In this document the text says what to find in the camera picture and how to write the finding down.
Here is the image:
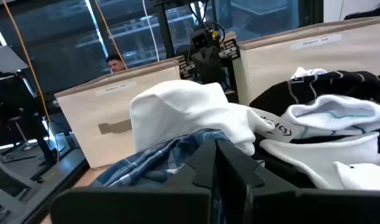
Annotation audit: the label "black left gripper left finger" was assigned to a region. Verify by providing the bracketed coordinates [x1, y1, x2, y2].
[164, 139, 218, 189]

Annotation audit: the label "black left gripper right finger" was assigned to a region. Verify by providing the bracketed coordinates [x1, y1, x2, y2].
[216, 139, 299, 224]

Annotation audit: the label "blue plaid shirt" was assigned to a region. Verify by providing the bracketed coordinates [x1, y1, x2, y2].
[90, 128, 237, 188]

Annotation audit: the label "black sock white stripes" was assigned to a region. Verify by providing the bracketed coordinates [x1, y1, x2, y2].
[249, 70, 380, 116]

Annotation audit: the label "white sock teal stripes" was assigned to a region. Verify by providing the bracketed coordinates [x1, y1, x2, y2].
[280, 94, 380, 140]

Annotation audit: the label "white paper tag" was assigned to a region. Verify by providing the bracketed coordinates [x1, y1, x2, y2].
[251, 107, 300, 144]

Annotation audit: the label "person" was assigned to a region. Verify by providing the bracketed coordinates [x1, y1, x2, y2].
[104, 54, 127, 75]

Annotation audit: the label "beige fabric storage bin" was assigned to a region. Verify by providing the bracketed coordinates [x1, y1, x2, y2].
[232, 14, 380, 106]
[53, 55, 186, 169]

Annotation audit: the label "black equipment stand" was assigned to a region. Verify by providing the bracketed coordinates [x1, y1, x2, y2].
[0, 64, 58, 166]

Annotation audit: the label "grey tilted panel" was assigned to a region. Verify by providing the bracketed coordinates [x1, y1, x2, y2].
[0, 45, 29, 74]

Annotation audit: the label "black upright post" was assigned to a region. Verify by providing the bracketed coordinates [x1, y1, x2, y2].
[152, 0, 177, 60]

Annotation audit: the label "white cable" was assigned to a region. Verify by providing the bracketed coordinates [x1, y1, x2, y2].
[141, 0, 161, 62]

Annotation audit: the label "yellow cable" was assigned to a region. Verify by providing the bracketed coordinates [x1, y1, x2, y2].
[93, 0, 129, 70]
[2, 0, 60, 183]

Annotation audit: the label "black aluminium table frame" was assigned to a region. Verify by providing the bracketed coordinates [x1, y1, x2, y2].
[20, 148, 91, 224]

